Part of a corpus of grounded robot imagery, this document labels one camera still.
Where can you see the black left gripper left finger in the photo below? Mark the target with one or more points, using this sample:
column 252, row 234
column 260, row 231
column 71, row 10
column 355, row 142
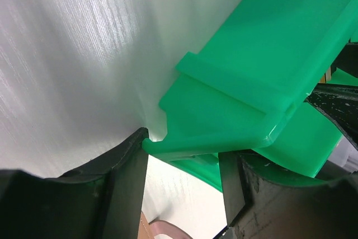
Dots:
column 99, row 199

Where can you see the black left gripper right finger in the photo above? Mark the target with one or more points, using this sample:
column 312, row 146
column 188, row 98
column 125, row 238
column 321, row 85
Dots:
column 265, row 200

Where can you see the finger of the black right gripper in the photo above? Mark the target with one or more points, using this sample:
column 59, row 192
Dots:
column 338, row 103

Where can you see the green plastic card bin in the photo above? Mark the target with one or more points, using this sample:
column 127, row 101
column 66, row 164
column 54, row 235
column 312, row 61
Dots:
column 246, row 88

